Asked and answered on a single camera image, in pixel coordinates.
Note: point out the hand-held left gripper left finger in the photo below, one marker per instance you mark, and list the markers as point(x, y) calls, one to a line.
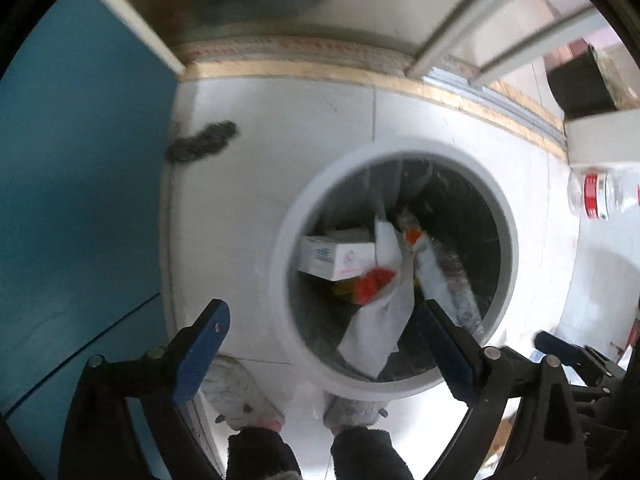
point(200, 355)

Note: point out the white paper tissue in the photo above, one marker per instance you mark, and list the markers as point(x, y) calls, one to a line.
point(380, 320)

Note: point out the grey fluffy right slipper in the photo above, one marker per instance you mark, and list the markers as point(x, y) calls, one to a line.
point(355, 410)

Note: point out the round grey trash bin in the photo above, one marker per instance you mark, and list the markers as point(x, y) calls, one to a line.
point(300, 200)

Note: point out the long white pink box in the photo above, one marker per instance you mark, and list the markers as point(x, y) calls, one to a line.
point(335, 255)

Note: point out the black box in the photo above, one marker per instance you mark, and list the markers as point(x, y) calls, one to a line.
point(580, 80)

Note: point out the person's left leg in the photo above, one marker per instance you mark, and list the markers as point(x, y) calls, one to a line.
point(262, 452)

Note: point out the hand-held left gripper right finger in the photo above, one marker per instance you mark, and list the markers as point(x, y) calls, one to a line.
point(450, 355)

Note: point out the white carton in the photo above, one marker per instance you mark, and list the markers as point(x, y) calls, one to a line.
point(600, 135)

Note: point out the person's leg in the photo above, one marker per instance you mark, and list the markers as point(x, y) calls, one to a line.
point(367, 455)
point(262, 452)

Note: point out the dark fuzzy floor scrap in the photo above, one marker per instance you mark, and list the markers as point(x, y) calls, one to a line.
point(202, 142)

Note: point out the grey fluffy left slipper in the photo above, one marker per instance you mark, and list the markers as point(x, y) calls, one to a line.
point(240, 400)

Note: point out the small red packet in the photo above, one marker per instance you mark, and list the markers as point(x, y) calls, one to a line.
point(372, 282)

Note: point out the blue base cabinet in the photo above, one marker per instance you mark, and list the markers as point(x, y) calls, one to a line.
point(75, 185)

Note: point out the clear bottle with red label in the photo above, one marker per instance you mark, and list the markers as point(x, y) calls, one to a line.
point(597, 192)

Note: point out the person's right leg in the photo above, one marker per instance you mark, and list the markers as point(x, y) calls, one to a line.
point(367, 455)

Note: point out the grey fluffy slipper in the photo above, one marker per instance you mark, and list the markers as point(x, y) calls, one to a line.
point(240, 400)
point(355, 410)

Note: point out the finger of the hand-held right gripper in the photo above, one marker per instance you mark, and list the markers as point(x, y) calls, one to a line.
point(565, 352)

